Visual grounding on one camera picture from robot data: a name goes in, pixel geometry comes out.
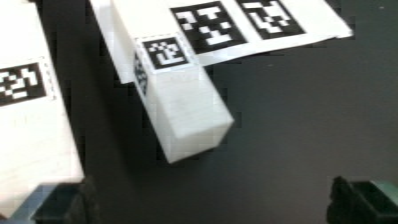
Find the marker sheet black white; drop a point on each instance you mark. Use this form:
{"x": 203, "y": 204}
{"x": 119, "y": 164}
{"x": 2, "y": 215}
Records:
{"x": 205, "y": 31}

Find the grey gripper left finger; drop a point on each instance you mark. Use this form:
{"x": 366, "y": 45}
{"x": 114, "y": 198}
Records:
{"x": 59, "y": 204}

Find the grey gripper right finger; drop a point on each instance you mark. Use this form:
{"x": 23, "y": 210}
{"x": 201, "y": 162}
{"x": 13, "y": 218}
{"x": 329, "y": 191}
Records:
{"x": 363, "y": 202}

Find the white leg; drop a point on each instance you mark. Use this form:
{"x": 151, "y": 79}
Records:
{"x": 185, "y": 108}
{"x": 38, "y": 149}

